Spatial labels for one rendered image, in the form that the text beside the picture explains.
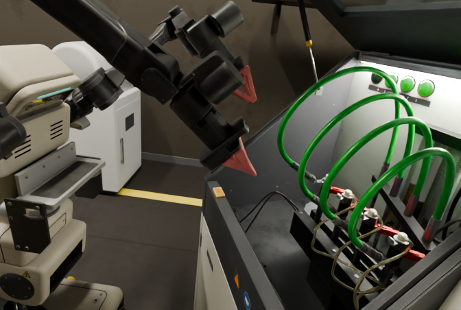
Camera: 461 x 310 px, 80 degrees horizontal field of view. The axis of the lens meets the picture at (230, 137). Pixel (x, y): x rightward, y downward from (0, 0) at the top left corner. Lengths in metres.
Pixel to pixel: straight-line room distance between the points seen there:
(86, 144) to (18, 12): 1.65
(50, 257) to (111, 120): 1.49
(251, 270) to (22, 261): 0.63
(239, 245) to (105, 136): 1.82
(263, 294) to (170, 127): 2.55
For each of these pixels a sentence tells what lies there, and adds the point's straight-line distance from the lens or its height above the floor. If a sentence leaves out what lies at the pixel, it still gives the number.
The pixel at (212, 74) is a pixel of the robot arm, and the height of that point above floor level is 1.41.
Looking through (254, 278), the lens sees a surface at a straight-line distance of 0.72.
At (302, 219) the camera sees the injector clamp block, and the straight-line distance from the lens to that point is 0.88.
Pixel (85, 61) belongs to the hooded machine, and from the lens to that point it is 2.38.
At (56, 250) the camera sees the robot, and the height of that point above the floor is 0.80.
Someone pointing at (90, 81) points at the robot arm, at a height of 1.29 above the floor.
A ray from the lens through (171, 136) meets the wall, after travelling 3.11.
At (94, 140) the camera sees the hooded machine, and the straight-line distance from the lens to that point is 2.50.
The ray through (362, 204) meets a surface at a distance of 0.54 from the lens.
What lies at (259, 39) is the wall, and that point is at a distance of 2.78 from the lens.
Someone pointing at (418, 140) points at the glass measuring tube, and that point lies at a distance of 0.94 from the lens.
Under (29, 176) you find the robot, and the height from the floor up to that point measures 1.08.
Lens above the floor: 1.48
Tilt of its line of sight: 21 degrees down
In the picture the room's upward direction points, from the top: 6 degrees clockwise
